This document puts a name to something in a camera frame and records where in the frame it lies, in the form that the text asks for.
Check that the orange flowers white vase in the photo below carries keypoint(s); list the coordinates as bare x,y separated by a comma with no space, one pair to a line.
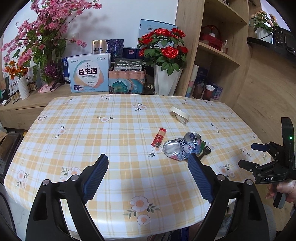
19,72

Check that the black plastic fork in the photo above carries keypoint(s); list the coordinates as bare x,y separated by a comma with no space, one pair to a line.
207,150

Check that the dark brown cup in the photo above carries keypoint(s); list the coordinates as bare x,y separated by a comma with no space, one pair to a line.
198,90

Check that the crushed blue can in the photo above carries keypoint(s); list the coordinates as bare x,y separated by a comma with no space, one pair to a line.
190,144

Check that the small blue box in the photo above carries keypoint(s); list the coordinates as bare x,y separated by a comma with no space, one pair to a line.
217,91

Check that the silver white box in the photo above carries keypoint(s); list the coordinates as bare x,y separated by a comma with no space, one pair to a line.
99,46

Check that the white rose vase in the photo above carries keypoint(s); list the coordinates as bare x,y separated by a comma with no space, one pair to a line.
165,84

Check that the white probiotic box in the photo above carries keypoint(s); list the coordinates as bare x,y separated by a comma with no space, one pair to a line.
89,73

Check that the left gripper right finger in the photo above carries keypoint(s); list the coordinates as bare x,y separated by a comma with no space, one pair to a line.
249,220

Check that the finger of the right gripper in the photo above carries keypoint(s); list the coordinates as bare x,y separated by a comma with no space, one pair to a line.
250,166
260,147

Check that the pink blossom plant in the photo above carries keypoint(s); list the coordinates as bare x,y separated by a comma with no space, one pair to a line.
43,41

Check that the red rose bouquet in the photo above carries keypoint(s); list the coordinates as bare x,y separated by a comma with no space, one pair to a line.
164,48

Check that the stacked pastel cups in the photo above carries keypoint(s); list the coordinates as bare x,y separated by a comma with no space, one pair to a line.
192,80

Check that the red paper cup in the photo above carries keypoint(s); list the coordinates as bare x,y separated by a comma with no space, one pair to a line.
208,92

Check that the red teapot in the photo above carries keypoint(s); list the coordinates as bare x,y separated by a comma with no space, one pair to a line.
211,36

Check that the red lighter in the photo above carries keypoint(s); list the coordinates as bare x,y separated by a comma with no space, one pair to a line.
159,138

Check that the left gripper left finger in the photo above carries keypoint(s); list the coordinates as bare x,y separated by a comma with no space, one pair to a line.
46,220

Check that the small glass bottle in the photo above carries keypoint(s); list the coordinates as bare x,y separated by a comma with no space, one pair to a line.
224,47

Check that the right hand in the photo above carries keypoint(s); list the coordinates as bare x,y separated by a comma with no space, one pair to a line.
286,187

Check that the yellow plaid tablecloth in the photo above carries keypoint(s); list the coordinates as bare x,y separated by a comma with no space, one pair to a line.
143,192

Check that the masking tape roll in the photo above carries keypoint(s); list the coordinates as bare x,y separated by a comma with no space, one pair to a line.
181,116

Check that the wooden shelf unit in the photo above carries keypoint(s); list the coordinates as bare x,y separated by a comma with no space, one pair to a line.
227,70

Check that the green snack wrapper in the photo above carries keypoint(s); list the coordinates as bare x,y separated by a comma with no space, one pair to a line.
203,144

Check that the crushed silver can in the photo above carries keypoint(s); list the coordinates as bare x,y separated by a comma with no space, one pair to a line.
172,149

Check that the dark blue patterned box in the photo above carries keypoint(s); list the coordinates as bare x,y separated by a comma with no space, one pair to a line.
115,47

